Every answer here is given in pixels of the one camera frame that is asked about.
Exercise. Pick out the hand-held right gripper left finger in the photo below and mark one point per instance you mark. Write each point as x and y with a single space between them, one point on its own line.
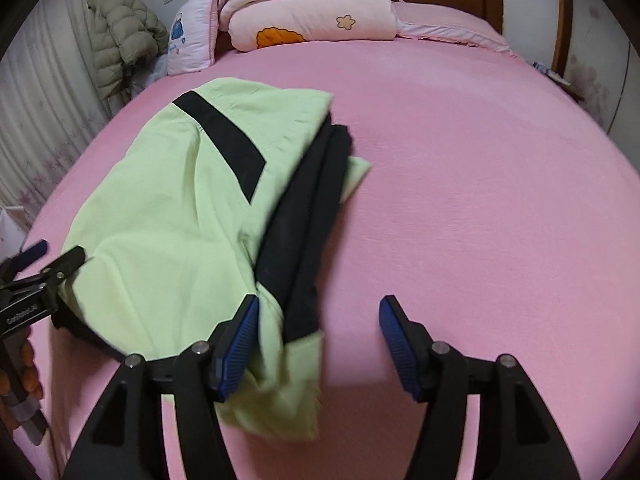
239 345

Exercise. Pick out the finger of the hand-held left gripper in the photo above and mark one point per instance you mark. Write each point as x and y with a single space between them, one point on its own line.
65 265
32 250

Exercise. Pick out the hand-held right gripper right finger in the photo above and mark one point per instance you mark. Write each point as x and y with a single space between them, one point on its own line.
400 350

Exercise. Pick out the green and black hooded jacket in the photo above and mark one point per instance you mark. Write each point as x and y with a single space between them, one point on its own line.
165 220

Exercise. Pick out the person's left hand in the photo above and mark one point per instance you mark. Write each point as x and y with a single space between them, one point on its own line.
30 365

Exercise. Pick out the white plastic bag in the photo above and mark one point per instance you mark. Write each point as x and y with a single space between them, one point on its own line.
10 230

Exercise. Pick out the white curtain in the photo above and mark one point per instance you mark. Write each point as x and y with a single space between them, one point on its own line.
45 135

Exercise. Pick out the pink bed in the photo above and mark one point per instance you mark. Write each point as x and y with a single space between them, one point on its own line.
475 185

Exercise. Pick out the pale cloth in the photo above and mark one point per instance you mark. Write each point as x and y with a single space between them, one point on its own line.
150 72

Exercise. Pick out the beige puffer jacket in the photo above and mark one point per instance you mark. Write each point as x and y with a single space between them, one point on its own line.
120 35

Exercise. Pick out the white cushion with blue print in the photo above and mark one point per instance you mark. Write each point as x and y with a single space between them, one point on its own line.
192 35

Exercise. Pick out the wooden nightstand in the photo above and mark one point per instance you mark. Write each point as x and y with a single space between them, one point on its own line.
570 87

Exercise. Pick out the small blue box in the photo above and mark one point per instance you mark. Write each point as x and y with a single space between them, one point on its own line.
540 66

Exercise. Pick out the pink pillow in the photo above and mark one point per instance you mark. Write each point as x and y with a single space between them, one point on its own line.
440 22

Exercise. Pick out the wooden door frame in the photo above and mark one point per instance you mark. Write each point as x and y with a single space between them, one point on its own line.
562 10

